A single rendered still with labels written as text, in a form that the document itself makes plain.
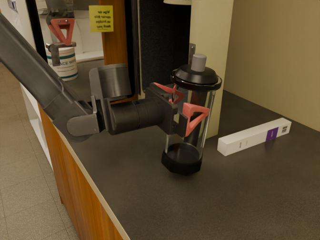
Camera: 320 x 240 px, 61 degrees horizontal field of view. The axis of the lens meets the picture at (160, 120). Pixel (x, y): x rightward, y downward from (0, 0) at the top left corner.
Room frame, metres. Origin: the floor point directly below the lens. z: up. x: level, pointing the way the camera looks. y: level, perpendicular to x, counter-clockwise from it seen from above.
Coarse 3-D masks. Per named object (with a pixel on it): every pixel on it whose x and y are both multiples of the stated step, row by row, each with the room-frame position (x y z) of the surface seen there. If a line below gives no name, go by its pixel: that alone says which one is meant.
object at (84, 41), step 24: (48, 0) 0.78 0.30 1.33; (72, 0) 0.81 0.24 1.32; (96, 0) 0.85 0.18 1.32; (120, 0) 0.90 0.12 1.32; (48, 24) 0.77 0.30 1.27; (72, 24) 0.81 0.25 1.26; (96, 24) 0.85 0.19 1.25; (120, 24) 0.89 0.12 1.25; (48, 48) 0.76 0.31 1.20; (72, 48) 0.80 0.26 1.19; (96, 48) 0.84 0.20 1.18; (120, 48) 0.89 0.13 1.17; (72, 72) 0.80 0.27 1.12
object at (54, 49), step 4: (52, 48) 0.75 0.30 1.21; (56, 48) 0.76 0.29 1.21; (52, 52) 0.75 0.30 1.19; (56, 52) 0.76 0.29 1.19; (52, 56) 0.75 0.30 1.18; (56, 56) 0.76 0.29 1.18; (52, 60) 0.75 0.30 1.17; (56, 60) 0.76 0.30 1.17; (52, 64) 0.75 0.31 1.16; (56, 64) 0.76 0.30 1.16
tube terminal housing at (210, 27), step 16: (192, 0) 0.69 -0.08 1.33; (208, 0) 0.68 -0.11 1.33; (224, 0) 0.71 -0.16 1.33; (192, 16) 0.69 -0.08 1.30; (208, 16) 0.69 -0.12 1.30; (224, 16) 0.71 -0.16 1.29; (192, 32) 0.68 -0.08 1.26; (208, 32) 0.69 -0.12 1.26; (224, 32) 0.72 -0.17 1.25; (208, 48) 0.69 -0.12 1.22; (224, 48) 0.72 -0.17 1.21; (208, 64) 0.69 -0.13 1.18; (224, 64) 0.73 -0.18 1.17; (144, 96) 0.89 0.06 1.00; (208, 128) 0.71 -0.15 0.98
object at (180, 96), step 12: (192, 84) 0.49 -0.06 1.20; (204, 84) 0.49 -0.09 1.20; (216, 84) 0.50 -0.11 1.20; (180, 96) 0.51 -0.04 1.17; (192, 96) 0.50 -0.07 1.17; (204, 96) 0.50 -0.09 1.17; (180, 108) 0.50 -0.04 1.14; (204, 120) 0.50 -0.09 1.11; (192, 132) 0.50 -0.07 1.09; (204, 132) 0.51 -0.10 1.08; (168, 144) 0.52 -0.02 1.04; (180, 144) 0.50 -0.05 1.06; (192, 144) 0.50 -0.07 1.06; (168, 156) 0.51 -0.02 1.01; (180, 156) 0.50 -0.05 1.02; (192, 156) 0.50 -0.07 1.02
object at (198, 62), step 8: (200, 56) 0.53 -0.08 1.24; (192, 64) 0.54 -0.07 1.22; (200, 64) 0.53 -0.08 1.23; (176, 72) 0.54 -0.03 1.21; (184, 72) 0.52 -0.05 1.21; (192, 72) 0.52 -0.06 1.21; (200, 72) 0.52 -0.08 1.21; (208, 72) 0.53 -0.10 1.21; (192, 80) 0.50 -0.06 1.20; (200, 80) 0.50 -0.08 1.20; (208, 80) 0.50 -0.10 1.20; (216, 80) 0.52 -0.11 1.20
